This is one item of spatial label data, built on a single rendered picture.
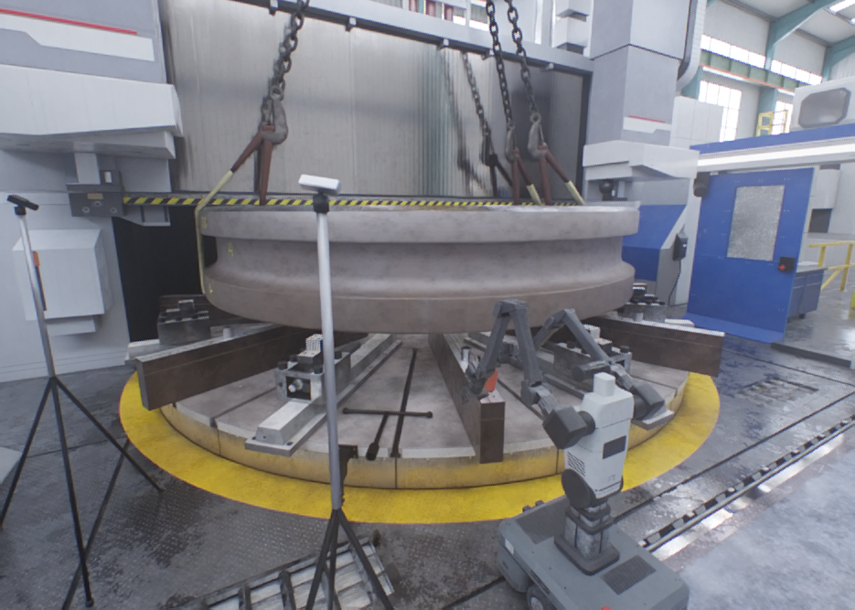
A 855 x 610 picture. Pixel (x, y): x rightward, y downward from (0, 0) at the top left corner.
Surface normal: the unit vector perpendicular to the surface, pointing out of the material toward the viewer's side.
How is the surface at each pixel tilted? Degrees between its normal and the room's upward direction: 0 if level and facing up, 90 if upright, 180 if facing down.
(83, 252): 90
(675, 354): 90
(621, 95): 90
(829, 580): 0
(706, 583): 0
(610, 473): 90
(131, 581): 0
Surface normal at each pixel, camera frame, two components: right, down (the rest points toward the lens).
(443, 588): 0.00, -0.98
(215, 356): 0.80, 0.11
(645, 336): -0.61, 0.15
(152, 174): 0.47, 0.17
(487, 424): 0.13, 0.19
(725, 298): -0.88, 0.09
